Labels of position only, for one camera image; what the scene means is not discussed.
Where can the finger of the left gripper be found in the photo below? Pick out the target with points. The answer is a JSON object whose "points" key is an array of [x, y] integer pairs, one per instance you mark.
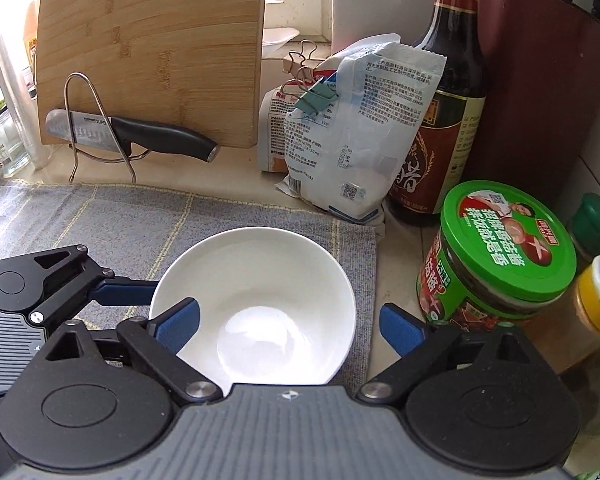
{"points": [[120, 291]]}

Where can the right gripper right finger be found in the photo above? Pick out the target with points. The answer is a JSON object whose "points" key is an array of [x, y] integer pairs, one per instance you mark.
{"points": [[423, 349]]}

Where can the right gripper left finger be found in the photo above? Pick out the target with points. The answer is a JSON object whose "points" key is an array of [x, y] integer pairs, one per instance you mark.
{"points": [[153, 346]]}

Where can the white floral bowl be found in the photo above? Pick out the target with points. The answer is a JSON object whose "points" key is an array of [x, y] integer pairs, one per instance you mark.
{"points": [[275, 308]]}

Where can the steel kitchen knife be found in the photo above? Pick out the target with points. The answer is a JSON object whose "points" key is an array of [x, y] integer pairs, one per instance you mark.
{"points": [[156, 136]]}

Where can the grey checked mat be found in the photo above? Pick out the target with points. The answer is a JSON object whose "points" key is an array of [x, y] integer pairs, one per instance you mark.
{"points": [[139, 231]]}

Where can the green lid sauce jar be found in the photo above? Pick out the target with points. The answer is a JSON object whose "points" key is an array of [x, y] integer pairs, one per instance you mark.
{"points": [[499, 256]]}

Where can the glass jar yellow lid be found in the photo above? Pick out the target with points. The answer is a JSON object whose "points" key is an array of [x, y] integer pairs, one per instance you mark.
{"points": [[13, 156]]}

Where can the yellow spice bottle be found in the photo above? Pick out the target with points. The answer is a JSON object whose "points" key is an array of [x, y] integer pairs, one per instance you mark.
{"points": [[568, 331]]}

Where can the plastic wrap roll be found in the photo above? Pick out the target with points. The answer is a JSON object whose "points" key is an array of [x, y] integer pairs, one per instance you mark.
{"points": [[23, 110]]}

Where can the dark soy sauce bottle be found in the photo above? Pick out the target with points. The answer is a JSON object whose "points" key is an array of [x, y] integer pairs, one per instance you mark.
{"points": [[439, 152]]}

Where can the white salt bag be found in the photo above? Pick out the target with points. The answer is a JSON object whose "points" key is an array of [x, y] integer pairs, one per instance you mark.
{"points": [[348, 135]]}

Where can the green cap bottle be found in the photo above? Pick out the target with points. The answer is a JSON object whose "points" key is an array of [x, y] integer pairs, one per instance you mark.
{"points": [[584, 228]]}

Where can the orange white packet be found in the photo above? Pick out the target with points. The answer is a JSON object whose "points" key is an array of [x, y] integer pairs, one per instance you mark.
{"points": [[275, 105]]}

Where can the bamboo cutting board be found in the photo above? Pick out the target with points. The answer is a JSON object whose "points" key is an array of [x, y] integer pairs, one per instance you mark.
{"points": [[193, 63]]}

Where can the wire knife stand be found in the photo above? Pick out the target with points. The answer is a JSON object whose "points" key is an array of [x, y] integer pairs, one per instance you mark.
{"points": [[94, 129]]}

